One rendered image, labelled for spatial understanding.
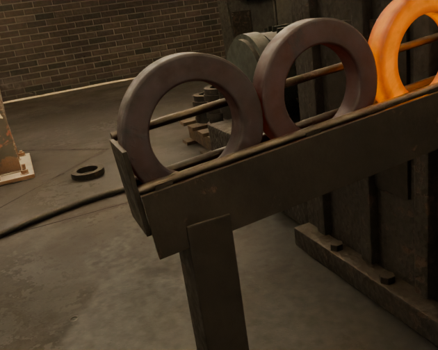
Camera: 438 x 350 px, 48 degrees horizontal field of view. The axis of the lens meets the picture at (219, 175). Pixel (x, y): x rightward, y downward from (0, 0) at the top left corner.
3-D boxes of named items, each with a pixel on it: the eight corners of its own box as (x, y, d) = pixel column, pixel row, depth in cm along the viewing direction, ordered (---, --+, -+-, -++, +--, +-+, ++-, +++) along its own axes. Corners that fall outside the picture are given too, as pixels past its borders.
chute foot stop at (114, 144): (132, 216, 65) (109, 139, 61) (136, 214, 65) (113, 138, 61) (147, 237, 58) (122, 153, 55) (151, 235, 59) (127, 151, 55)
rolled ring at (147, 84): (248, 34, 59) (236, 34, 62) (99, 78, 54) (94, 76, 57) (277, 173, 66) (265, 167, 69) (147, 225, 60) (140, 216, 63)
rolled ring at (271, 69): (369, 0, 65) (352, 1, 68) (247, 40, 59) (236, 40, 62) (386, 130, 71) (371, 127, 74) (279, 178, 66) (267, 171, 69)
